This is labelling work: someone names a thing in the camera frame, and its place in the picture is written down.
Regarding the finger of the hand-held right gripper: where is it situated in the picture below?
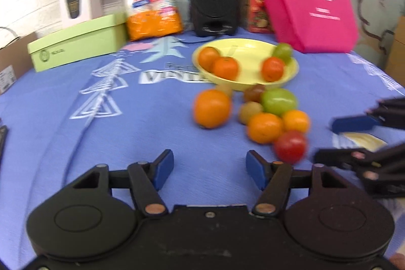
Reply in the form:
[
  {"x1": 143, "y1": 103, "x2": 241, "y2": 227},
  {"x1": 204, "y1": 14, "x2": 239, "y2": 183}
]
[
  {"x1": 329, "y1": 97, "x2": 405, "y2": 135},
  {"x1": 313, "y1": 143, "x2": 405, "y2": 198}
]

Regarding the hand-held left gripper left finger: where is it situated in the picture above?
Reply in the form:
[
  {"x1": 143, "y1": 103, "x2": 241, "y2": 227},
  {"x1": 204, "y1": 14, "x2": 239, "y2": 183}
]
[{"x1": 72, "y1": 149, "x2": 175, "y2": 218}]

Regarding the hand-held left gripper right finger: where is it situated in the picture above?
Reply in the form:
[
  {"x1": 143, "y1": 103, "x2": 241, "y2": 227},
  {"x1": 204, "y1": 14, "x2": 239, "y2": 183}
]
[{"x1": 246, "y1": 150, "x2": 349, "y2": 217}]

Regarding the red tomato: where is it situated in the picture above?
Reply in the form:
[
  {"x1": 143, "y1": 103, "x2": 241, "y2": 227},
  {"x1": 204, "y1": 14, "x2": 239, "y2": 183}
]
[{"x1": 274, "y1": 131, "x2": 308, "y2": 163}]

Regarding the yellow bowl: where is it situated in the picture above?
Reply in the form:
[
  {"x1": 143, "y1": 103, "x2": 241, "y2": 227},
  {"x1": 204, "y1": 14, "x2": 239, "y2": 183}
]
[{"x1": 192, "y1": 38, "x2": 300, "y2": 91}]

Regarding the pale yellow object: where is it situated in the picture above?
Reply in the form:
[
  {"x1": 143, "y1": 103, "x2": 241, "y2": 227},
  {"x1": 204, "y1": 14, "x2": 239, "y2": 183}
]
[{"x1": 335, "y1": 131, "x2": 388, "y2": 151}]

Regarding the small orange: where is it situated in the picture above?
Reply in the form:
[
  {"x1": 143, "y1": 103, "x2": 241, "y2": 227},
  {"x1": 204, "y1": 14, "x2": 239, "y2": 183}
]
[{"x1": 281, "y1": 110, "x2": 311, "y2": 133}]

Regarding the brown kiwi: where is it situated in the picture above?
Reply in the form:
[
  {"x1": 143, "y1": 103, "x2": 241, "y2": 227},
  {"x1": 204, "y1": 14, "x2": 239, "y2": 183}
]
[{"x1": 238, "y1": 101, "x2": 264, "y2": 125}]

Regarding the blue printed tablecloth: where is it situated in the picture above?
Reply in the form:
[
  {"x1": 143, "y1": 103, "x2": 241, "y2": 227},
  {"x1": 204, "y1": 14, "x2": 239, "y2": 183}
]
[{"x1": 0, "y1": 28, "x2": 405, "y2": 261}]

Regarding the green apple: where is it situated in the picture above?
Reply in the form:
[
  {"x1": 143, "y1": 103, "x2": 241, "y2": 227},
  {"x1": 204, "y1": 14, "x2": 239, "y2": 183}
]
[
  {"x1": 261, "y1": 88, "x2": 298, "y2": 115},
  {"x1": 272, "y1": 43, "x2": 293, "y2": 64}
]

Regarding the large orange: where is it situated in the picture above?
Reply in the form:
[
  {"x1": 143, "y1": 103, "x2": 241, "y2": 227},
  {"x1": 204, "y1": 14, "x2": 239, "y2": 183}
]
[{"x1": 193, "y1": 89, "x2": 232, "y2": 129}]

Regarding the dark brown tomato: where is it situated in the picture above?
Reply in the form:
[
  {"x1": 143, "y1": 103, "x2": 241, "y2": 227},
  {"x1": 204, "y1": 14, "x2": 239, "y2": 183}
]
[{"x1": 243, "y1": 84, "x2": 266, "y2": 103}]

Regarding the brown cardboard box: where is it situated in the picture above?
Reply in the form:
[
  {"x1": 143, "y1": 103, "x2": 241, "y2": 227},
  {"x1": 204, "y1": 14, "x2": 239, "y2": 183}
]
[
  {"x1": 0, "y1": 32, "x2": 38, "y2": 95},
  {"x1": 383, "y1": 16, "x2": 405, "y2": 84}
]

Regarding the red printed box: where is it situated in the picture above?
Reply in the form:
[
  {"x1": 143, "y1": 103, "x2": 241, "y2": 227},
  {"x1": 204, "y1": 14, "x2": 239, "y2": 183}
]
[{"x1": 246, "y1": 0, "x2": 275, "y2": 34}]

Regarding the light green shoe box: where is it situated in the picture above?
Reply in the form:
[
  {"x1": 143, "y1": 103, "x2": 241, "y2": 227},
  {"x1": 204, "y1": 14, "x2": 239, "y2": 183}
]
[{"x1": 27, "y1": 13, "x2": 129, "y2": 73}]

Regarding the black object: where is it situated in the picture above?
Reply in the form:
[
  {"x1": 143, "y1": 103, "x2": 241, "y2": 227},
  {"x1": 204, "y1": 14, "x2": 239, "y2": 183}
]
[{"x1": 0, "y1": 125, "x2": 9, "y2": 160}]

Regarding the black speaker cable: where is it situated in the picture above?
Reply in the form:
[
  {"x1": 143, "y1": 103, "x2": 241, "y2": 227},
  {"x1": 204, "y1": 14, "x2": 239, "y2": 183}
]
[{"x1": 177, "y1": 35, "x2": 209, "y2": 45}]

